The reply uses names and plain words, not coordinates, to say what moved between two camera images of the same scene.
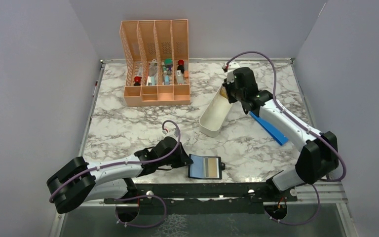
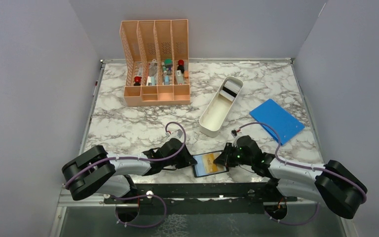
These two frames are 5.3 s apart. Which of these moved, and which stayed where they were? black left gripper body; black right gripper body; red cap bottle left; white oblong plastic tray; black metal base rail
Moved: black right gripper body
Stayed: black metal base rail; red cap bottle left; black left gripper body; white oblong plastic tray
